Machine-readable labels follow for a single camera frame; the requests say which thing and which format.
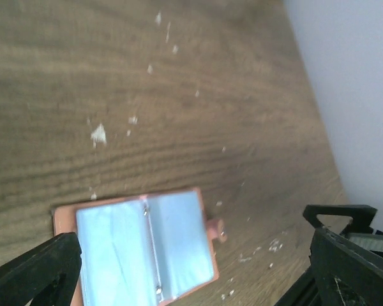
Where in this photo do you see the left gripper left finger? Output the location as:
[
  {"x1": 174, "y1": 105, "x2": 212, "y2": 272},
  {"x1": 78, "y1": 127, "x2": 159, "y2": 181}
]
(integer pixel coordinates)
[{"x1": 0, "y1": 232, "x2": 82, "y2": 305}]

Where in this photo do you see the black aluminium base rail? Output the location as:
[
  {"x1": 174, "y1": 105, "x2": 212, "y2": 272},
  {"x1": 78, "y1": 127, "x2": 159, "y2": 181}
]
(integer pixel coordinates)
[{"x1": 275, "y1": 267, "x2": 322, "y2": 306}]

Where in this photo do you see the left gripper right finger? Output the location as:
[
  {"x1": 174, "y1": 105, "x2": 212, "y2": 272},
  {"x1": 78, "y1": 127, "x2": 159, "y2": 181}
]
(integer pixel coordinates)
[{"x1": 310, "y1": 228, "x2": 383, "y2": 305}]

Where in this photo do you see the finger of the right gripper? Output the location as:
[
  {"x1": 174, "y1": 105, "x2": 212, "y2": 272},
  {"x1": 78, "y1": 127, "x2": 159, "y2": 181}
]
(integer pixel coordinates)
[{"x1": 302, "y1": 203, "x2": 379, "y2": 237}]

